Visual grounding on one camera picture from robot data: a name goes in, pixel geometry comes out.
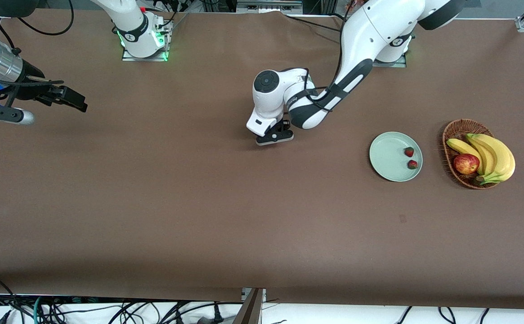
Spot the pale green round plate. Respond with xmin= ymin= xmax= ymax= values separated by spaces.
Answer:
xmin=369 ymin=131 xmax=423 ymax=182

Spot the large table cover sheet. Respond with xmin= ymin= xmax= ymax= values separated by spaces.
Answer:
xmin=0 ymin=8 xmax=524 ymax=310

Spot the grey electronics box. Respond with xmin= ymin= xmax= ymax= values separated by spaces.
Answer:
xmin=236 ymin=0 xmax=304 ymax=14

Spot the brown wicker basket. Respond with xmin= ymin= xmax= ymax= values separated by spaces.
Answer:
xmin=442 ymin=119 xmax=501 ymax=190

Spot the short yellow banana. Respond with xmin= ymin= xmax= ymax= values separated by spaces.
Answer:
xmin=446 ymin=138 xmax=485 ymax=176

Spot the red apple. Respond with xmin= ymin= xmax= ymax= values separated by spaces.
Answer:
xmin=453 ymin=153 xmax=480 ymax=175

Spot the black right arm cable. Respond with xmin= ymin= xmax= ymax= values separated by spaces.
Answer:
xmin=0 ymin=0 xmax=74 ymax=58

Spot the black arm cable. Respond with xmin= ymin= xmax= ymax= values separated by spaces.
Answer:
xmin=304 ymin=9 xmax=349 ymax=99
xmin=0 ymin=0 xmax=74 ymax=58

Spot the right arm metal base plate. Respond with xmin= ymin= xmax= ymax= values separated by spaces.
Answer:
xmin=121 ymin=20 xmax=169 ymax=62

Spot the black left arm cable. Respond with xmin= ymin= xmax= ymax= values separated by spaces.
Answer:
xmin=304 ymin=9 xmax=349 ymax=99

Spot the long black table cable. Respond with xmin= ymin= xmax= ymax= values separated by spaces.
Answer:
xmin=284 ymin=15 xmax=344 ymax=32

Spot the thin grey cable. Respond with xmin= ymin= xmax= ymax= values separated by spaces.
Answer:
xmin=166 ymin=13 xmax=190 ymax=36

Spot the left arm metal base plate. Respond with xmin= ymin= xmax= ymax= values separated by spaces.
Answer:
xmin=372 ymin=56 xmax=407 ymax=68

